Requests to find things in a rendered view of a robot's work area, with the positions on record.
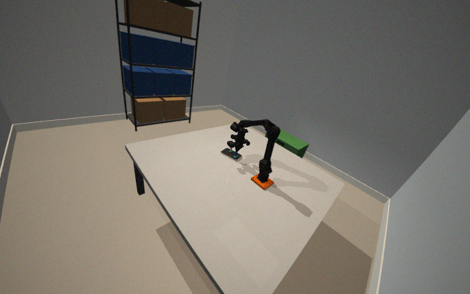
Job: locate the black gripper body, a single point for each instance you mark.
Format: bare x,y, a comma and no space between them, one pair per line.
239,141

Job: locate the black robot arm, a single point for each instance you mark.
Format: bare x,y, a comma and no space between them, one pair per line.
273,132

